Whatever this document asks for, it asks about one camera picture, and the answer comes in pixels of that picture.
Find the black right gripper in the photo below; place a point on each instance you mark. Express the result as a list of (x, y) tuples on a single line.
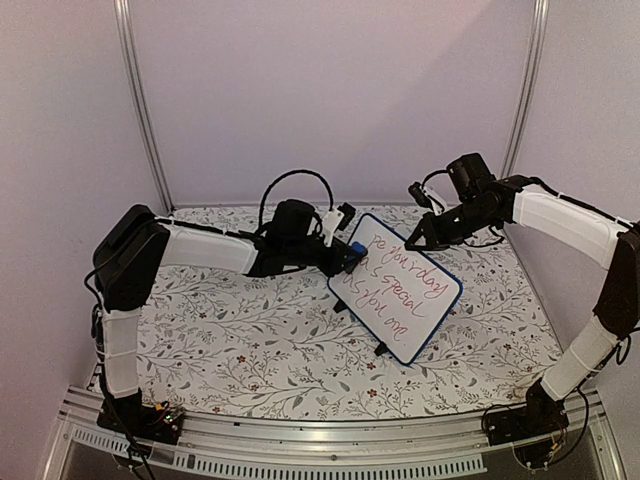
[(433, 236)]

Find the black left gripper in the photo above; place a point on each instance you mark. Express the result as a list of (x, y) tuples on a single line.
[(341, 253)]

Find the blue whiteboard eraser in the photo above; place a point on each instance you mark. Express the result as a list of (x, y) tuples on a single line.
[(357, 251)]

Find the small blue-framed whiteboard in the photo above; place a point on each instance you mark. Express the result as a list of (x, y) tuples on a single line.
[(401, 297)]

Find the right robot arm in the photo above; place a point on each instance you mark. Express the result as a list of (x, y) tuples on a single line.
[(608, 243)]

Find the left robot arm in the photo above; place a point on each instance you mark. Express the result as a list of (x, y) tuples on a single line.
[(126, 263)]

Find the floral patterned table mat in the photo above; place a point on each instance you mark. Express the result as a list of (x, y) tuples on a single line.
[(221, 343)]

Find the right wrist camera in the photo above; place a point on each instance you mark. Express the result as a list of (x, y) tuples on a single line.
[(427, 198)]

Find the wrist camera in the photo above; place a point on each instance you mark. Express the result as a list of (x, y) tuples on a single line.
[(427, 198), (336, 219)]

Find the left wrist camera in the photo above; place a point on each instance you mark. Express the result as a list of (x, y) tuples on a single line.
[(336, 219)]

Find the wire whiteboard stand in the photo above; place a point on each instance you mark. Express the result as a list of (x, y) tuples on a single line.
[(381, 348)]

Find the front aluminium rail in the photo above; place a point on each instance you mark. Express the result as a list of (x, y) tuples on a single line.
[(438, 447)]

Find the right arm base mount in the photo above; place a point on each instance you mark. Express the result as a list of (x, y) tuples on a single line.
[(525, 425)]

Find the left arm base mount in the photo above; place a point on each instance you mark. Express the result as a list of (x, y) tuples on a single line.
[(128, 415)]

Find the right aluminium frame post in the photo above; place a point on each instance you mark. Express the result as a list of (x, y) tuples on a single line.
[(531, 69)]

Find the aluminium frame post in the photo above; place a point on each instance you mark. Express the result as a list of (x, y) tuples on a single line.
[(141, 109), (531, 69)]

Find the left aluminium frame post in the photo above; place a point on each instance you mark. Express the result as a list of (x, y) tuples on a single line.
[(141, 109)]

